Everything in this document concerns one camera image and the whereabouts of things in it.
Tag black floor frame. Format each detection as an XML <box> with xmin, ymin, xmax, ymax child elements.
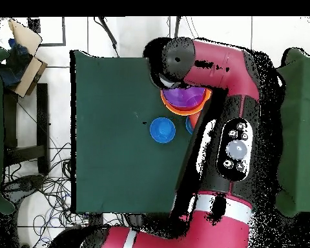
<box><xmin>28</xmin><ymin>16</ymin><xmax>67</xmax><ymax>47</ymax></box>

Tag purple bowl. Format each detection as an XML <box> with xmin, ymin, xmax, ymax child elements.
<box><xmin>161</xmin><ymin>86</ymin><xmax>207</xmax><ymax>109</ymax></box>

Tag small dark blue bowl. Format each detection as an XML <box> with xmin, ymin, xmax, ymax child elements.
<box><xmin>149</xmin><ymin>117</ymin><xmax>176</xmax><ymax>144</ymax></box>

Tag cardboard box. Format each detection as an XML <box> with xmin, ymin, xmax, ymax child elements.
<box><xmin>7</xmin><ymin>19</ymin><xmax>48</xmax><ymax>98</ymax></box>

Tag black floor cables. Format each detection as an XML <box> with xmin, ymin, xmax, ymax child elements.
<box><xmin>3</xmin><ymin>141</ymin><xmax>130</xmax><ymax>248</ymax></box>

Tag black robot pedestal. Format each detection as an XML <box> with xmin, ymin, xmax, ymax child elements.
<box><xmin>127</xmin><ymin>213</ymin><xmax>148</xmax><ymax>229</ymax></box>

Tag black tripod leg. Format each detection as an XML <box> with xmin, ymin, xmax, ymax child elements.
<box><xmin>174</xmin><ymin>16</ymin><xmax>181</xmax><ymax>38</ymax></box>
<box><xmin>94</xmin><ymin>16</ymin><xmax>119</xmax><ymax>57</ymax></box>

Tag orange cup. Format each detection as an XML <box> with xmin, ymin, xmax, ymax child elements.
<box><xmin>188</xmin><ymin>112</ymin><xmax>202</xmax><ymax>130</ymax></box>

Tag black stool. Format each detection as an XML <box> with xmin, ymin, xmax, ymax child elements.
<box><xmin>3</xmin><ymin>83</ymin><xmax>50</xmax><ymax>176</ymax></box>

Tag dark green table cloth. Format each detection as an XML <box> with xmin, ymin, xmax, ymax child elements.
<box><xmin>70</xmin><ymin>49</ymin><xmax>197</xmax><ymax>214</ymax></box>

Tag small light blue bowl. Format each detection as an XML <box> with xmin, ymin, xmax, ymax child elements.
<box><xmin>185</xmin><ymin>116</ymin><xmax>194</xmax><ymax>135</ymax></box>

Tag wide orange bowl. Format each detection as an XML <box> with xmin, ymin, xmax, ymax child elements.
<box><xmin>167</xmin><ymin>101</ymin><xmax>206</xmax><ymax>112</ymax></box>

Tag blue bag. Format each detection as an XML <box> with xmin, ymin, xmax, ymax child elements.
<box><xmin>0</xmin><ymin>38</ymin><xmax>33</xmax><ymax>88</ymax></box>

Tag black chair base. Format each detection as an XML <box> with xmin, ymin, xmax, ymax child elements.
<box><xmin>1</xmin><ymin>174</ymin><xmax>46</xmax><ymax>207</ymax></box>

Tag large yellow bowl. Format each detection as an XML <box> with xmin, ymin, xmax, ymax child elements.
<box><xmin>160</xmin><ymin>87</ymin><xmax>212</xmax><ymax>116</ymax></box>

